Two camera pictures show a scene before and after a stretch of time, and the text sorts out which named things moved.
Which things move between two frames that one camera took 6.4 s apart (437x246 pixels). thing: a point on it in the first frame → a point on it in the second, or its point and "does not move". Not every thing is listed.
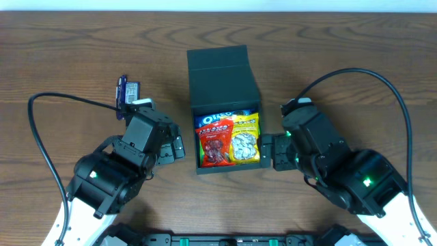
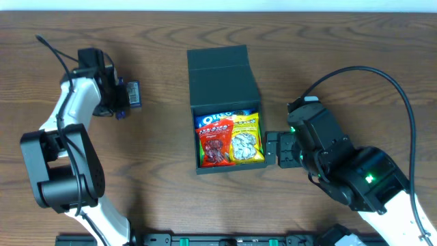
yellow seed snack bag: (245, 146) does not move
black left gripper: (174, 147) → (120, 99)
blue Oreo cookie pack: (216, 117) does not move
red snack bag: (214, 144) does not move
